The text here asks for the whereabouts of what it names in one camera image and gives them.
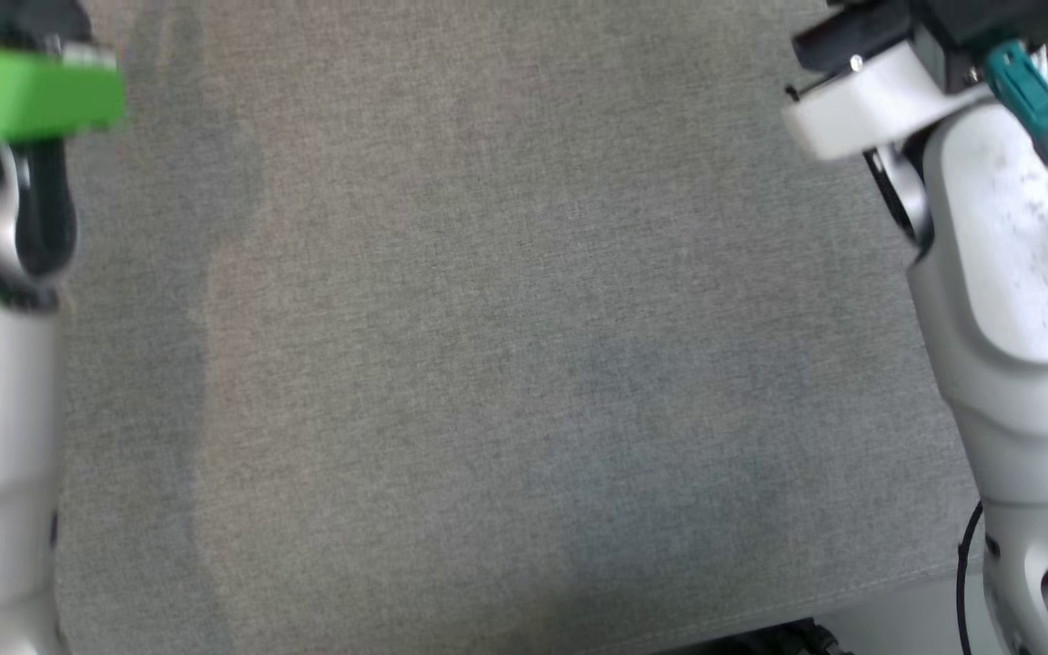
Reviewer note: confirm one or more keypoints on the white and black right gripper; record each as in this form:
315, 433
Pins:
870, 105

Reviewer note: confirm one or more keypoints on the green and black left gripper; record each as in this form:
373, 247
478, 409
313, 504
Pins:
24, 95

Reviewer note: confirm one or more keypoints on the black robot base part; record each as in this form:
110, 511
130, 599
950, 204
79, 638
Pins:
760, 639

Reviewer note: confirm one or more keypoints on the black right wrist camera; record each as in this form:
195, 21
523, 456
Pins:
988, 18

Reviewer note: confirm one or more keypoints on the teal right camera connector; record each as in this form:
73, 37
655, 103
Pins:
1033, 100

